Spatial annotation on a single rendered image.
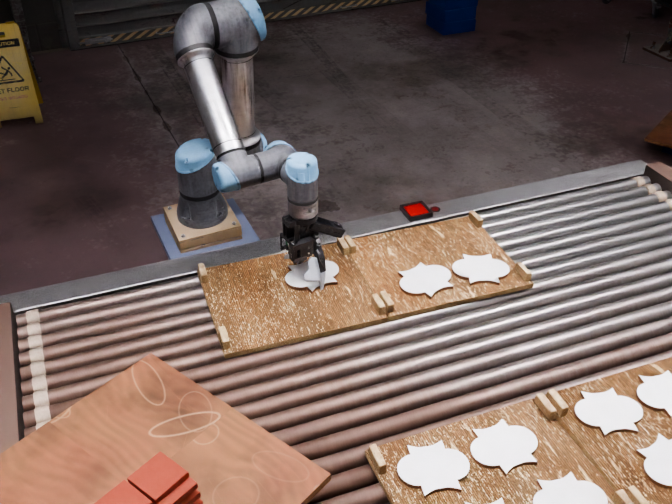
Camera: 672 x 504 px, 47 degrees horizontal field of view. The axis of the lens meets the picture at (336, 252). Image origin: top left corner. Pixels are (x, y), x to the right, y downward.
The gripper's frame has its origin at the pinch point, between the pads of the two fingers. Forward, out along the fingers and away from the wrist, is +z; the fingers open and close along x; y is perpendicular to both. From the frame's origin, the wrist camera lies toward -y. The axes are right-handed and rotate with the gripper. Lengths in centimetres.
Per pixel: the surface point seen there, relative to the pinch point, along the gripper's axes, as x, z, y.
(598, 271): 36, 3, -69
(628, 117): -149, 94, -321
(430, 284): 20.0, -0.5, -23.8
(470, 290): 26.3, 0.6, -32.0
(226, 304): -1.3, 0.6, 24.2
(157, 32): -449, 89, -113
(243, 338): 12.5, 0.6, 26.1
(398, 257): 4.7, 0.6, -24.5
